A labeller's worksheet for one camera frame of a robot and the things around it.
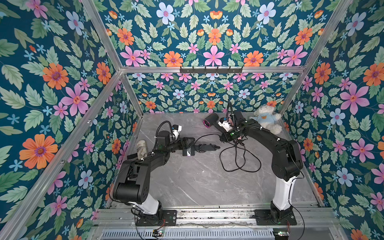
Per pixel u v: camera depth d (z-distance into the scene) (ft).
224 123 2.82
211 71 3.06
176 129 2.67
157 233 2.36
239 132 2.32
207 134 2.99
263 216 2.41
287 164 1.71
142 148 3.16
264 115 3.53
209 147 2.48
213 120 3.72
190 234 2.31
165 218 2.40
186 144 2.63
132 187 1.49
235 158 3.14
